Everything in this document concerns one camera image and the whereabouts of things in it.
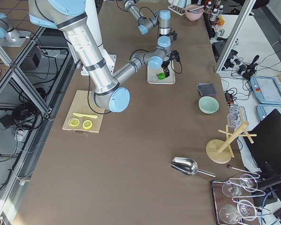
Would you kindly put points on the pink bowl with ice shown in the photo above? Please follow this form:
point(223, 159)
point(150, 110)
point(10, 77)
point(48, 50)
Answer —
point(194, 12)

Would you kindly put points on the yellow plastic knife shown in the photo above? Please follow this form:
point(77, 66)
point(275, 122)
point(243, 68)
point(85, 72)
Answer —
point(85, 115)

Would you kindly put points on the wooden cutting board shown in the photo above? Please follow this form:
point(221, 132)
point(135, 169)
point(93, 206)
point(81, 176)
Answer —
point(80, 105)

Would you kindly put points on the teach pendant tablet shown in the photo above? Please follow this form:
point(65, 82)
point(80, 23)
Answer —
point(266, 90)
point(265, 109)

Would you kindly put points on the green ceramic bowl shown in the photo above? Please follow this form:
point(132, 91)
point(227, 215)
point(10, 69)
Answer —
point(208, 105)

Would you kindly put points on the lemon slice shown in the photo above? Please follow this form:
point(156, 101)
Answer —
point(74, 122)
point(87, 124)

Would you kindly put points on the aluminium frame post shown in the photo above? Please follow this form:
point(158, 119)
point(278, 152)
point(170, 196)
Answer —
point(246, 9)

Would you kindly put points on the white rabbit tray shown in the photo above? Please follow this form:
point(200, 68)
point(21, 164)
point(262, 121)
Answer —
point(152, 76)

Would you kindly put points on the grey folded cloth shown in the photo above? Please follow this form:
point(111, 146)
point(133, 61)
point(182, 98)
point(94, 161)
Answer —
point(206, 89)

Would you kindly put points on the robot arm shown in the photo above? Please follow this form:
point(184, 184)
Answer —
point(159, 19)
point(70, 17)

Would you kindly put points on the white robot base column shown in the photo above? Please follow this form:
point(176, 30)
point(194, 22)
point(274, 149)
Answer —
point(94, 27)

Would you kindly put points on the wine glass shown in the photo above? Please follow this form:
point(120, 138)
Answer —
point(234, 187)
point(243, 212)

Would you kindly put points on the green lime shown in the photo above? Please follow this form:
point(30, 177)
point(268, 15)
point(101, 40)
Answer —
point(161, 76)

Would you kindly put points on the black monitor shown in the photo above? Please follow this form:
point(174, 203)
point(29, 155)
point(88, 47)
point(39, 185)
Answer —
point(266, 149)

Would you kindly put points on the metal scoop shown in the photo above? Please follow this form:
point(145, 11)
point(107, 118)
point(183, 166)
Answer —
point(188, 166)

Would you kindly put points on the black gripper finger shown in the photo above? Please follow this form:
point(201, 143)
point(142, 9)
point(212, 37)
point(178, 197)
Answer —
point(166, 72)

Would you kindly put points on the wooden mug tree stand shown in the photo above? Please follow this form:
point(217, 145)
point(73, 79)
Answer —
point(220, 151)

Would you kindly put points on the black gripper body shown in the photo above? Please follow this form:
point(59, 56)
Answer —
point(161, 35)
point(165, 63)

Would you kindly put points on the glass jar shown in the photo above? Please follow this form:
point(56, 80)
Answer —
point(236, 116)

